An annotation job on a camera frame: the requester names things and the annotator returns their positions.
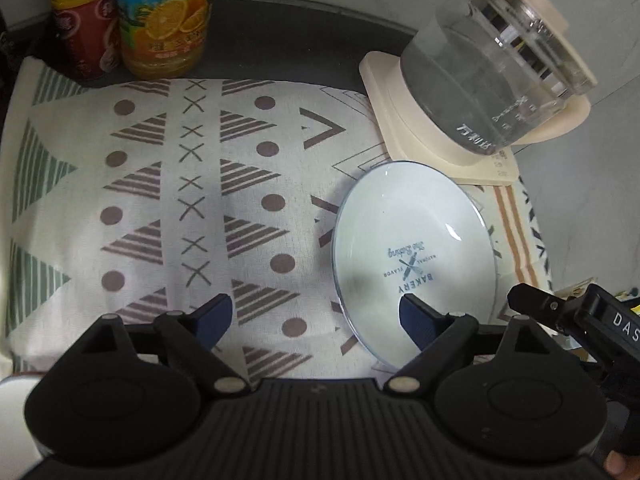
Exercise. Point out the orange juice bottle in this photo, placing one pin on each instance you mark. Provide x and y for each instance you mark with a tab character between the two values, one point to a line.
165	20

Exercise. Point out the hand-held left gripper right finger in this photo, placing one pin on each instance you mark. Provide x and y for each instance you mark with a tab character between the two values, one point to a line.
417	322

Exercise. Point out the cream kettle base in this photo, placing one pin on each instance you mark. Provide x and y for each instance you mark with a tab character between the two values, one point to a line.
395	110

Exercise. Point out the white printed plate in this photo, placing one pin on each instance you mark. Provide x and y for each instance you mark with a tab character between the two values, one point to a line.
415	220

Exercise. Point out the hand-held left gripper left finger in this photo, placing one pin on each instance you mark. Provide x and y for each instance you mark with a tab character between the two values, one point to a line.
215	317

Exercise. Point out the person's right hand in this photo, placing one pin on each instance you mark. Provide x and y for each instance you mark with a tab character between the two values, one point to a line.
622	467

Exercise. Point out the plain white plate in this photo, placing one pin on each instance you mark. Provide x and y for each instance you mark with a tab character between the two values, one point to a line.
15	410

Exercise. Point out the red drink bottle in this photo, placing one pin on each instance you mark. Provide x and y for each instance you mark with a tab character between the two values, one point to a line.
85	25

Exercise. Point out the patterned fringed table mat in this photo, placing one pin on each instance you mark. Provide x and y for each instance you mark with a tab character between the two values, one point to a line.
85	185

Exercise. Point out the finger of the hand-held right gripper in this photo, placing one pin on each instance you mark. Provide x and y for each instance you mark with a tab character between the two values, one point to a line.
535	305

